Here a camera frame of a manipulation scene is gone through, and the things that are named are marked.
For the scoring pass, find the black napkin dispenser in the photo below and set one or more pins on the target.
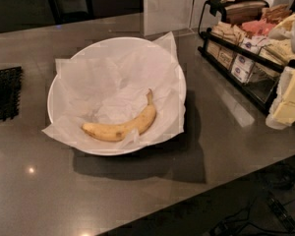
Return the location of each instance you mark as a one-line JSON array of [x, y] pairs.
[[234, 13]]

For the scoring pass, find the black grid mat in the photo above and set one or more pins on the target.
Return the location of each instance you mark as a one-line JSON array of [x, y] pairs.
[[10, 89]]

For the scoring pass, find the pink sugar packets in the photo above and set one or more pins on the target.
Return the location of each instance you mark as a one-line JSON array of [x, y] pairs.
[[261, 27]]

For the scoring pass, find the white paper liner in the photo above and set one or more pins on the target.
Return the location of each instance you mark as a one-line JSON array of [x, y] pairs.
[[114, 82]]

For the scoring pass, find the black condiment caddy rack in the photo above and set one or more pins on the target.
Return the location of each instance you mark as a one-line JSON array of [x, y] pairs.
[[261, 84]]

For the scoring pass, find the yellow banana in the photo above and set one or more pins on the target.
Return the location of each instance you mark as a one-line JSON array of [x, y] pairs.
[[118, 132]]

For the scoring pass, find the white bowl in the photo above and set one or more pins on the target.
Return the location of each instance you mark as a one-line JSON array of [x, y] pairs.
[[72, 92]]

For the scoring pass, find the white creamer packets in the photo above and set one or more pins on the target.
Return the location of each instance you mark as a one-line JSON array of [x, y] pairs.
[[242, 68]]

